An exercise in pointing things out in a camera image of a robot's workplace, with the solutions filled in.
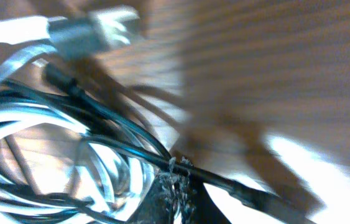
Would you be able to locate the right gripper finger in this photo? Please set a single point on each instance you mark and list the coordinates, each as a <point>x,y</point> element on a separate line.
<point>174,196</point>

